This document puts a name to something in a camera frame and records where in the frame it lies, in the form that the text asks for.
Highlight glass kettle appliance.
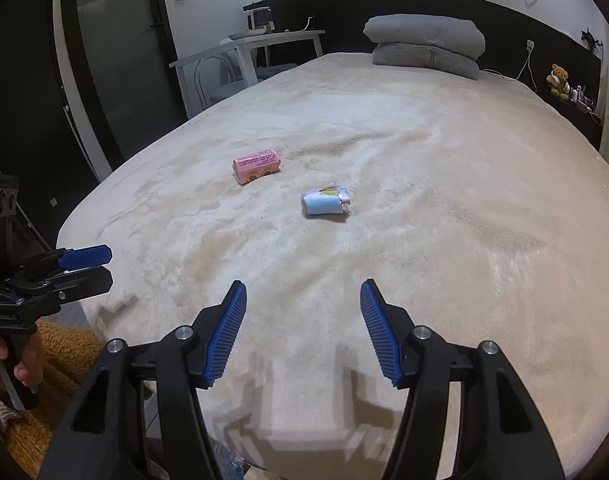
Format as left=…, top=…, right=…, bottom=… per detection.
left=244, top=6, right=278, bottom=36

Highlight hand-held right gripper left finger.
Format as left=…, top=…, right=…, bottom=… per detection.
left=37, top=280, right=248, bottom=480

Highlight dark purple plant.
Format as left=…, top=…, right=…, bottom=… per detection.
left=581, top=27, right=606, bottom=54

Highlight light blue tissue packet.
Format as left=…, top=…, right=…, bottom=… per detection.
left=301, top=186, right=354, bottom=220

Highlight beige plush blanket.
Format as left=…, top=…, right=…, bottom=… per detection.
left=57, top=51, right=609, bottom=471

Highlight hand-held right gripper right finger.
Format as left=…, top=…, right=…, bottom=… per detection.
left=359, top=280, right=567, bottom=480

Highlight white charger cable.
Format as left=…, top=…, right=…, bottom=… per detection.
left=481, top=40, right=536, bottom=93

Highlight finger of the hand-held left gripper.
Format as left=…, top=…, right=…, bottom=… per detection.
left=19, top=244, right=113, bottom=277
left=9, top=266, right=113, bottom=311

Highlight clear plastic bag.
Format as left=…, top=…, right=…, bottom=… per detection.
left=215, top=442, right=258, bottom=480

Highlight person's left hand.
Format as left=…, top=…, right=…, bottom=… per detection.
left=0, top=332, right=44, bottom=391

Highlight frosted glass door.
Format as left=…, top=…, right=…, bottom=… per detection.
left=59, top=0, right=185, bottom=181

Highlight small toiletry bottles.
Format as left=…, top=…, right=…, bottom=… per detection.
left=569, top=82, right=603, bottom=122

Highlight pink tissue packet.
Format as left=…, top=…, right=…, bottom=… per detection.
left=233, top=147, right=281, bottom=186

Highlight brown teddy bear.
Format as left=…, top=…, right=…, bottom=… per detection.
left=545, top=64, right=571, bottom=101

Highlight yellow fleece garment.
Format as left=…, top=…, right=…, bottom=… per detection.
left=4, top=320, right=152, bottom=480

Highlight clear chair with grey cushion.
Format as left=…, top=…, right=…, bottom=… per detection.
left=192, top=55, right=296, bottom=111

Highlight white table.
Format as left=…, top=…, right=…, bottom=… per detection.
left=169, top=30, right=326, bottom=121

